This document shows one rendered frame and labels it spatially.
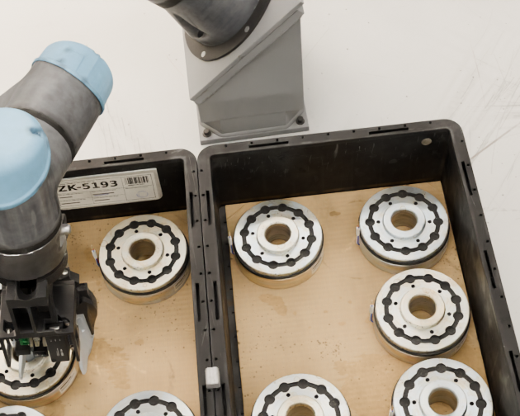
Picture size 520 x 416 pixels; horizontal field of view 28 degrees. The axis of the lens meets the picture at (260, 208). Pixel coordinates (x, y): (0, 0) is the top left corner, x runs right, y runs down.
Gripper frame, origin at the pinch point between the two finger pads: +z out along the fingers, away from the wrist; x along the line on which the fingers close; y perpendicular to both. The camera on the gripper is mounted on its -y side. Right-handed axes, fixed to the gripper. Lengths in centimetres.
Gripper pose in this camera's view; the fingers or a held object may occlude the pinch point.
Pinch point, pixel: (58, 350)
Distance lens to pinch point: 115.6
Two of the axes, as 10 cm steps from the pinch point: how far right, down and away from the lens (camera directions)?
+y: 1.0, 7.6, -6.4
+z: -0.1, 6.5, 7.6
